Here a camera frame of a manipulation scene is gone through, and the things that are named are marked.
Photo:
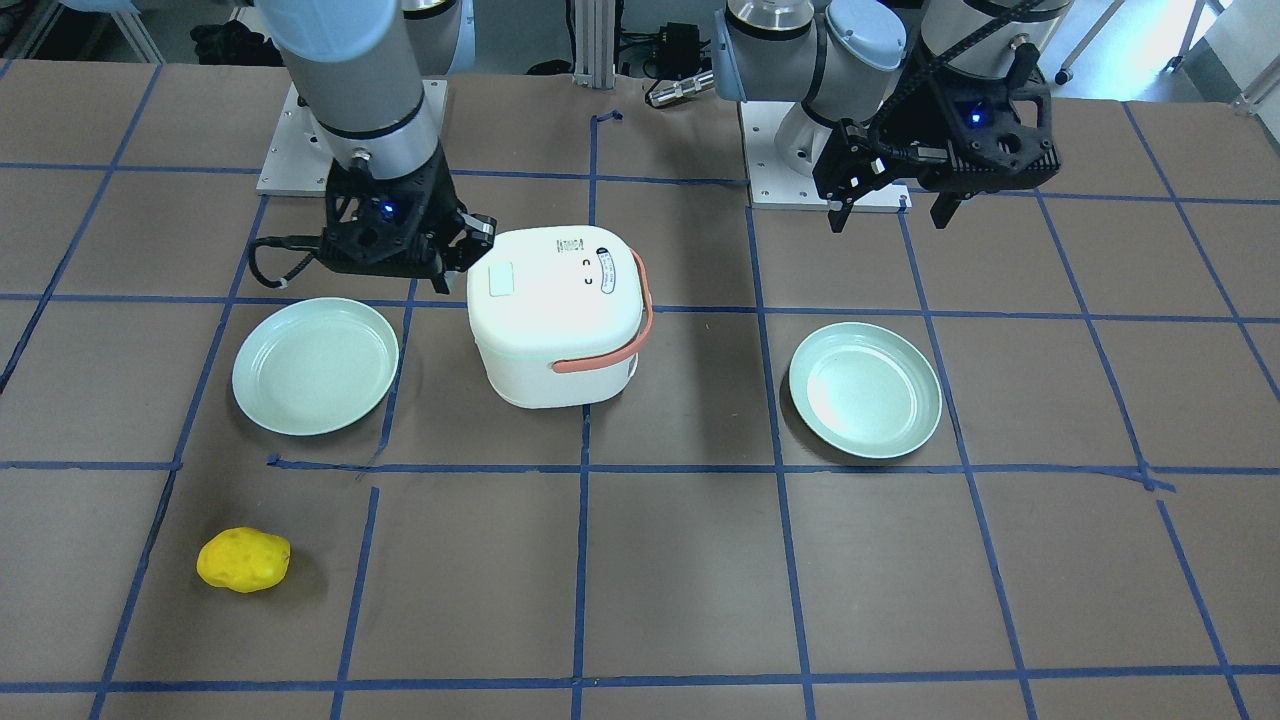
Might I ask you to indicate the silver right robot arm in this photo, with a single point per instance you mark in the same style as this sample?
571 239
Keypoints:
360 67

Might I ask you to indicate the yellow lemon toy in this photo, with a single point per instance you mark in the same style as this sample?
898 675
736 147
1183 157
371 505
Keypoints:
244 560

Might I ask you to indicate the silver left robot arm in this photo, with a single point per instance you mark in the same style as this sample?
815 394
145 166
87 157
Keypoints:
843 61

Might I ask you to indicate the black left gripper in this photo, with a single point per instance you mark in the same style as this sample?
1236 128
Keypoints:
912 126

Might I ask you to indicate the pale green plate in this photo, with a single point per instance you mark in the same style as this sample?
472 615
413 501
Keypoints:
865 390
315 367

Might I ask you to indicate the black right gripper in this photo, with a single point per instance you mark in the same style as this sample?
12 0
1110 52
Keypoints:
437 204

